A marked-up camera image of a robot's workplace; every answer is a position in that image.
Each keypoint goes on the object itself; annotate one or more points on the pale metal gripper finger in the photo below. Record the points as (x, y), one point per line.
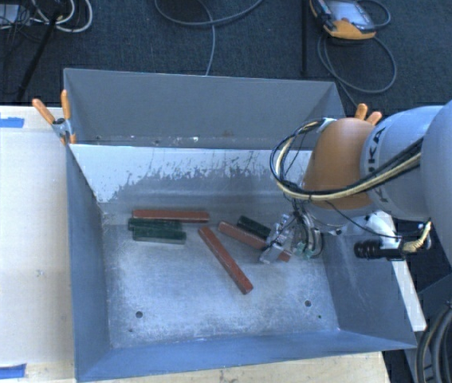
(277, 233)
(270, 253)

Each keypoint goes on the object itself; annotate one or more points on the dark green flat block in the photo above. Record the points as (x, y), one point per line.
(252, 226)
(154, 224)
(159, 236)

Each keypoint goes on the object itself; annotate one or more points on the red-brown flat block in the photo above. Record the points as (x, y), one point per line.
(241, 235)
(225, 259)
(170, 215)

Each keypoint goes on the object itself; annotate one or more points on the grey metal bin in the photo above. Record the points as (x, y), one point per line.
(193, 285)

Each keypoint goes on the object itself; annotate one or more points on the pale wood flat board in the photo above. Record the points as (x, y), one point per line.
(30, 234)

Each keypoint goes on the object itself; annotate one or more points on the black cylinder on white bracket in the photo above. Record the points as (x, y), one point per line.
(377, 249)

